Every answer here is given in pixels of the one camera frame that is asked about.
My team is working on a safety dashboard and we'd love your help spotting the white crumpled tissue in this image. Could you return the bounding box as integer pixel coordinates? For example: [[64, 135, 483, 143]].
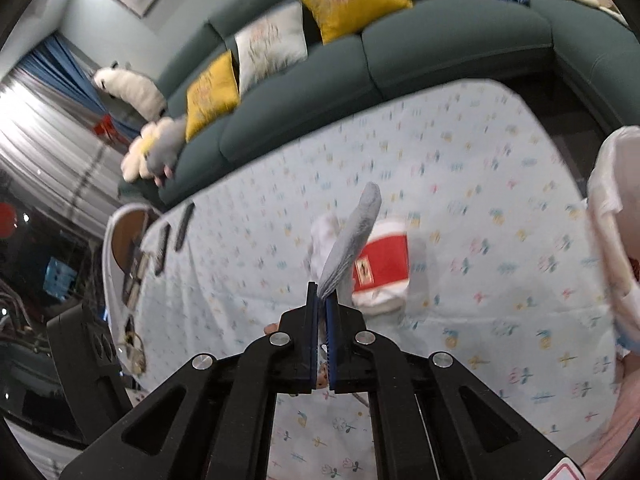
[[305, 212, 346, 281]]

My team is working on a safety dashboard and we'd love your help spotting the white floral cushion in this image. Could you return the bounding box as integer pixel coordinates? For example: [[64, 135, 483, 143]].
[[234, 1, 308, 96]]

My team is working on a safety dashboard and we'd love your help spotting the trash bin with white bag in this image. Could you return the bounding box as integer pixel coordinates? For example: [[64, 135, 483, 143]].
[[585, 125, 640, 361]]

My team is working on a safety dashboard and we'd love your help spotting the floral print tablecloth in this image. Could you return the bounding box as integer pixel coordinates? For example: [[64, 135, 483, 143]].
[[102, 77, 626, 480]]

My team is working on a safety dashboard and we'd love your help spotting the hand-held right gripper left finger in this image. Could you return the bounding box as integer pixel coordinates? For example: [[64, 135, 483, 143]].
[[59, 281, 321, 480]]

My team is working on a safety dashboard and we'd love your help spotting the grey plush mouse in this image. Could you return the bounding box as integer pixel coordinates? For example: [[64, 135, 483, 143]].
[[140, 117, 188, 188]]

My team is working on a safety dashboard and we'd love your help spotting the sheer grey curtain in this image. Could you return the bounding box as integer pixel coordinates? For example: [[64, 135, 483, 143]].
[[0, 75, 126, 241]]

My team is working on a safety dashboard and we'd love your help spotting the wooden chair with white frame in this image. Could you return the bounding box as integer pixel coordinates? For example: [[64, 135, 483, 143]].
[[102, 205, 162, 376]]

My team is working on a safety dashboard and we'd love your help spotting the blue curtain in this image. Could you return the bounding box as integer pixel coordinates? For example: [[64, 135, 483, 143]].
[[15, 32, 141, 141]]

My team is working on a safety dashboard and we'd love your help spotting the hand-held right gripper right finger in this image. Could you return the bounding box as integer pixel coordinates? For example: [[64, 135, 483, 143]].
[[325, 296, 576, 480]]

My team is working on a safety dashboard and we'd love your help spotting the pink cloth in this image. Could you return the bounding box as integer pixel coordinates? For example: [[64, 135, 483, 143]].
[[582, 375, 640, 480]]

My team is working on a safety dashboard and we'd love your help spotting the black remote control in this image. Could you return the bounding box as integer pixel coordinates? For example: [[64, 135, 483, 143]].
[[174, 202, 196, 253], [154, 223, 172, 276]]

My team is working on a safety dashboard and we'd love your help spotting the small yellow embroidered cushion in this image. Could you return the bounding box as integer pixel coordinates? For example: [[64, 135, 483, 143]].
[[185, 50, 240, 143]]

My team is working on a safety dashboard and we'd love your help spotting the grey fabric piece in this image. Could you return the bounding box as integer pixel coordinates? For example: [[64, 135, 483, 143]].
[[317, 182, 383, 301]]

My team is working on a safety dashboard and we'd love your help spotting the red and white packet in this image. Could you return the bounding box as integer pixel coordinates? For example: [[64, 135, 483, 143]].
[[350, 217, 413, 316]]

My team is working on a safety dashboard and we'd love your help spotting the teal fabric sofa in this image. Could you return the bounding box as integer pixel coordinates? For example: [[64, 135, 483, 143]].
[[117, 0, 640, 211]]

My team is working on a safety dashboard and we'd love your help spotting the white plush animal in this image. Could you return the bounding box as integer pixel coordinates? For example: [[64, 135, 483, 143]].
[[91, 61, 168, 118]]

